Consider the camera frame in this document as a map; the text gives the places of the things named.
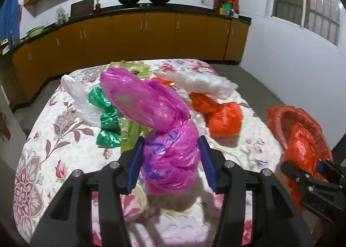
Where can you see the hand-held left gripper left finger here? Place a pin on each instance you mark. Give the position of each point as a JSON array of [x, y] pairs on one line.
[[136, 163]]

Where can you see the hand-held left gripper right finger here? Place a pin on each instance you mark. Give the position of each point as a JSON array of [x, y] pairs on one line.
[[208, 163]]

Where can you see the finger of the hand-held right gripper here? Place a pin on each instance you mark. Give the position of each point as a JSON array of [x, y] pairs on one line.
[[294, 170], [321, 167]]

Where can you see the long orange plastic bag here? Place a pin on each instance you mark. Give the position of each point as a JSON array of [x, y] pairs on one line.
[[300, 147]]

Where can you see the green plastic bag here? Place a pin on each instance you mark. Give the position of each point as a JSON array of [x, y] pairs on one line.
[[108, 133]]

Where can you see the knotted orange plastic bag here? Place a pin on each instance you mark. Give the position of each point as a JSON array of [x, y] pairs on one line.
[[221, 120]]

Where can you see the red plastic basket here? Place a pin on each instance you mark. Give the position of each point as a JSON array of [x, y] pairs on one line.
[[274, 128]]

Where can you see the orange-red basket liner bag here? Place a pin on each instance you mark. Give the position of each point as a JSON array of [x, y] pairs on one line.
[[305, 113]]

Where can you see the pink plastic bag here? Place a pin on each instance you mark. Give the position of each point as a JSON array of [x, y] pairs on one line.
[[151, 106]]

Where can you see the clear crinkled plastic bag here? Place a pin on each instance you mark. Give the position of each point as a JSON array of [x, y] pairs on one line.
[[200, 82]]

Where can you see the white plastic bag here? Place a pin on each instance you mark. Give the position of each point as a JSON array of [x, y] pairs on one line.
[[78, 95]]

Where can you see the floral quilted cloth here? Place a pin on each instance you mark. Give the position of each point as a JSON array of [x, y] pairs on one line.
[[67, 155]]

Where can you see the wooden base cabinets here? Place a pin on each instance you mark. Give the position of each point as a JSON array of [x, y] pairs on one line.
[[121, 38]]

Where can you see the white appliance with floral decal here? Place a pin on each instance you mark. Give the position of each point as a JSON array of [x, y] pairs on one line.
[[5, 125]]

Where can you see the white cup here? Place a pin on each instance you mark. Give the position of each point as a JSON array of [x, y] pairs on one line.
[[235, 15]]

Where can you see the green and yellow boxes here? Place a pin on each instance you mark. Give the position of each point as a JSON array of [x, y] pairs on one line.
[[225, 8]]

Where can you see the red bottle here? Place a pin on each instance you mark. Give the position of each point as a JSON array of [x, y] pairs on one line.
[[97, 7]]

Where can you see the brown rectangular board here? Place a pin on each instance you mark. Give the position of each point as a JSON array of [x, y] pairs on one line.
[[82, 7]]

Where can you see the glass jar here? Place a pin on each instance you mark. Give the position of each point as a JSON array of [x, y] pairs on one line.
[[62, 15]]

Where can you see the green basin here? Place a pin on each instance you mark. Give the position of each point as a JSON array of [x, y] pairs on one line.
[[35, 32]]

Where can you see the yellow detergent bottle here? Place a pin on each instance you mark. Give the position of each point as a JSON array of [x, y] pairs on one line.
[[5, 47]]

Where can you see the blue hanging cloth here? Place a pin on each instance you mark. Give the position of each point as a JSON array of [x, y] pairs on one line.
[[10, 14]]

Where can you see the white wall socket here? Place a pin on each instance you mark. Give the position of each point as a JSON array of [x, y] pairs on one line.
[[204, 2]]

